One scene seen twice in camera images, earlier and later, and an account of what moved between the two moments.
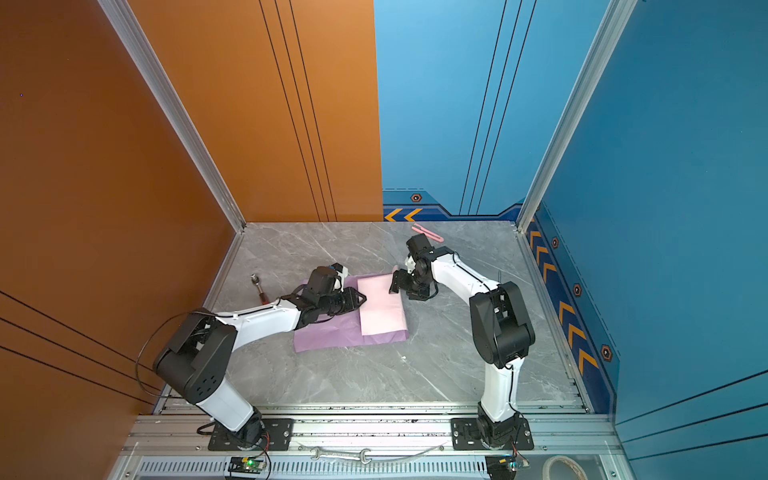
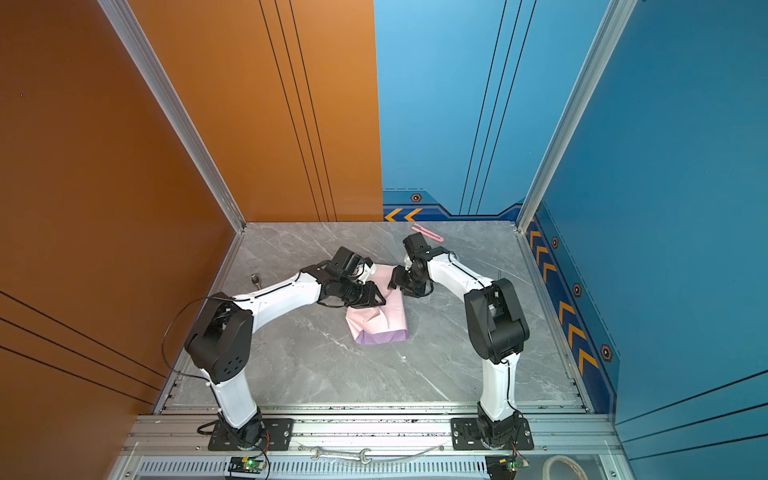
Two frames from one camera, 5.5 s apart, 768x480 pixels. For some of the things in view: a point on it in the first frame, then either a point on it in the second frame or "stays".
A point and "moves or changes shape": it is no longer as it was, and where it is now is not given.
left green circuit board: (246, 465) stays
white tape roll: (547, 467) stays
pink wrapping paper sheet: (379, 319) moves or changes shape
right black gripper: (399, 282) stays
